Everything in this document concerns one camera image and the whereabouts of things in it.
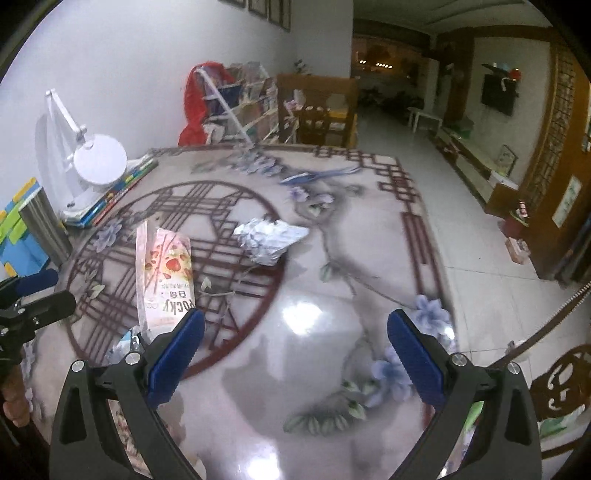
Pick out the grey metal holder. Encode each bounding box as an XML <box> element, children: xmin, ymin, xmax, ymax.
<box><xmin>21</xmin><ymin>188</ymin><xmax>74</xmax><ymax>267</ymax></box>

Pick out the crumpled silver foil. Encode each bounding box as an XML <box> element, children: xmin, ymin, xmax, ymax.
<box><xmin>233</xmin><ymin>217</ymin><xmax>310</xmax><ymax>266</ymax></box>

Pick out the person's left hand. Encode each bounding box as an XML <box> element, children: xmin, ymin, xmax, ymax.
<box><xmin>0</xmin><ymin>367</ymin><xmax>31</xmax><ymax>429</ymax></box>

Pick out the red bag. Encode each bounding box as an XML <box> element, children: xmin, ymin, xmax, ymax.
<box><xmin>178</xmin><ymin>60</ymin><xmax>227</xmax><ymax>147</ymax></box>

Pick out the stack of colourful books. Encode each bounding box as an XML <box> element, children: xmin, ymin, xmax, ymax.
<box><xmin>62</xmin><ymin>157</ymin><xmax>160</xmax><ymax>228</ymax></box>

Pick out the cardboard tissue box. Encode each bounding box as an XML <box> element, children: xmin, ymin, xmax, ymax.
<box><xmin>505</xmin><ymin>236</ymin><xmax>529</xmax><ymax>264</ymax></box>

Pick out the low television cabinet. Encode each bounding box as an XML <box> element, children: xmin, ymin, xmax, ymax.
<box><xmin>434</xmin><ymin>127</ymin><xmax>520</xmax><ymax>215</ymax></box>

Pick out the white book rack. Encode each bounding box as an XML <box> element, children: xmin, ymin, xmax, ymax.
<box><xmin>194</xmin><ymin>62</ymin><xmax>280</xmax><ymax>148</ymax></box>

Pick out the black wall television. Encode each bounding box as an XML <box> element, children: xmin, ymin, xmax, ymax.
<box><xmin>481</xmin><ymin>74</ymin><xmax>515</xmax><ymax>116</ymax></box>

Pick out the wooden high-back chair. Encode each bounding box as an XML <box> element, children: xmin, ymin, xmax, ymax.
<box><xmin>277</xmin><ymin>74</ymin><xmax>361</xmax><ymax>148</ymax></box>

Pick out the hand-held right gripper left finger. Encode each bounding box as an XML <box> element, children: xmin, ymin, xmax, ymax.
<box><xmin>48</xmin><ymin>308</ymin><xmax>206</xmax><ymax>480</ymax></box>

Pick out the pink snack box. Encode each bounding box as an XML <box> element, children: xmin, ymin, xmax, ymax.
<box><xmin>135</xmin><ymin>220</ymin><xmax>197</xmax><ymax>344</ymax></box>

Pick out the carved wooden chair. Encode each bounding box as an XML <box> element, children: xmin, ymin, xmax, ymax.
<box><xmin>485</xmin><ymin>284</ymin><xmax>591</xmax><ymax>457</ymax></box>

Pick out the white desk lamp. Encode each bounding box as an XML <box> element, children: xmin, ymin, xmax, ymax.
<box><xmin>44</xmin><ymin>89</ymin><xmax>127</xmax><ymax>217</ymax></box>

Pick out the blue green yellow toy board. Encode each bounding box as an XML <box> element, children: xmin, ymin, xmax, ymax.
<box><xmin>0</xmin><ymin>176</ymin><xmax>51</xmax><ymax>280</ymax></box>

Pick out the wooden lattice partition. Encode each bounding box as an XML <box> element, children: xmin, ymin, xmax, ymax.
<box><xmin>519</xmin><ymin>41</ymin><xmax>591</xmax><ymax>282</ymax></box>

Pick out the wall shelf with ornaments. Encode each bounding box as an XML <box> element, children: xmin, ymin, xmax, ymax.
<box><xmin>482</xmin><ymin>62</ymin><xmax>522</xmax><ymax>85</ymax></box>

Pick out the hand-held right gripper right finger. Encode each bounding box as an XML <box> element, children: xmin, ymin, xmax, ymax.
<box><xmin>387</xmin><ymin>308</ymin><xmax>543</xmax><ymax>480</ymax></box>

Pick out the red plant pot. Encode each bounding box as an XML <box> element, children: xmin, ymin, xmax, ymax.
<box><xmin>503</xmin><ymin>199</ymin><xmax>529</xmax><ymax>238</ymax></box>

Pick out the white stool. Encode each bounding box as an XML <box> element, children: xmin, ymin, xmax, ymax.
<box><xmin>409</xmin><ymin>107</ymin><xmax>443</xmax><ymax>134</ymax></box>

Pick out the small framed picture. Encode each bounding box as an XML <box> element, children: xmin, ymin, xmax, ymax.
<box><xmin>499</xmin><ymin>144</ymin><xmax>519</xmax><ymax>176</ymax></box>

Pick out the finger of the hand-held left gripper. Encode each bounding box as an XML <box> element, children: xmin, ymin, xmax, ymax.
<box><xmin>18</xmin><ymin>291</ymin><xmax>77</xmax><ymax>328</ymax></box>
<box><xmin>0</xmin><ymin>269</ymin><xmax>60</xmax><ymax>308</ymax></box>

